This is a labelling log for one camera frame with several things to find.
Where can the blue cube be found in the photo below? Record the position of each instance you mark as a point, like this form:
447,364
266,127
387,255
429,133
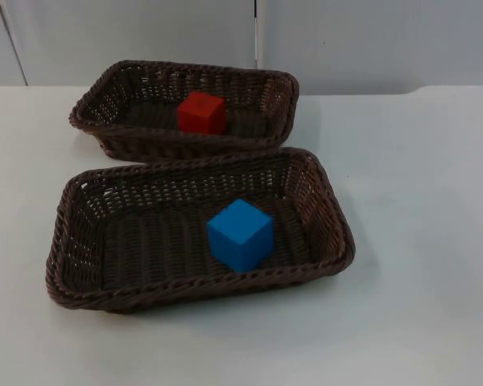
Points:
241,237

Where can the red cube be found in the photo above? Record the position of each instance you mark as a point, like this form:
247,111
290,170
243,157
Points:
199,114

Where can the dark brown wicker basket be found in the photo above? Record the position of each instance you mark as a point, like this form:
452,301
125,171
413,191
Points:
145,104
145,241

